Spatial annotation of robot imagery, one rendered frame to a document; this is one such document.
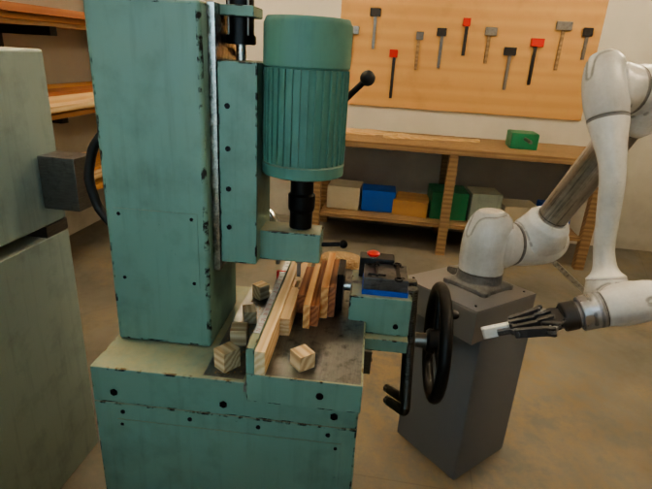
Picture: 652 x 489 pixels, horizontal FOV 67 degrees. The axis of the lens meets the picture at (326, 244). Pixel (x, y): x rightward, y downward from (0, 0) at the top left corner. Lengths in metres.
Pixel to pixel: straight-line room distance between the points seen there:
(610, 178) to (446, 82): 3.03
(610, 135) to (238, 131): 0.92
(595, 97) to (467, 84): 2.96
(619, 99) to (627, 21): 3.21
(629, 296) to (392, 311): 0.60
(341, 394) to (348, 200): 3.24
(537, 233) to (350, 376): 1.06
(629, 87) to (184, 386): 1.27
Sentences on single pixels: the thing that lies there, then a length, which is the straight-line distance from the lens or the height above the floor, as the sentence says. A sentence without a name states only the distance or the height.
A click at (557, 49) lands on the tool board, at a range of 4.49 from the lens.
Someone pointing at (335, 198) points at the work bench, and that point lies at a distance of 4.09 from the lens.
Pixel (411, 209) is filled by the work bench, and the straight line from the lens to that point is 4.05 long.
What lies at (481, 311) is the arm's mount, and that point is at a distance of 1.64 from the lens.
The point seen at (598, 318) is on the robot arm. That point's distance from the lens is 1.38.
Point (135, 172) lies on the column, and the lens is 1.08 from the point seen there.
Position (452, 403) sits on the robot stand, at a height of 0.31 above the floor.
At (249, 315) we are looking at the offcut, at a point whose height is 0.82.
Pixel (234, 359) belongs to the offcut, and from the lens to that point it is 1.10.
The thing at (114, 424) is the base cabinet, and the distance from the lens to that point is 1.26.
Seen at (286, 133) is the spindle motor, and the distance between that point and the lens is 1.00.
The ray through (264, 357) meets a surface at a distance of 0.90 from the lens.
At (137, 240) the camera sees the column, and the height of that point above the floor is 1.05.
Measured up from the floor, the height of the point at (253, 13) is 1.51.
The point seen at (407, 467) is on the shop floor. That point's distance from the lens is 2.08.
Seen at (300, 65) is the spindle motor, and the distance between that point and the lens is 0.97.
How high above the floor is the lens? 1.44
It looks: 21 degrees down
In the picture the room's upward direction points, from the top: 3 degrees clockwise
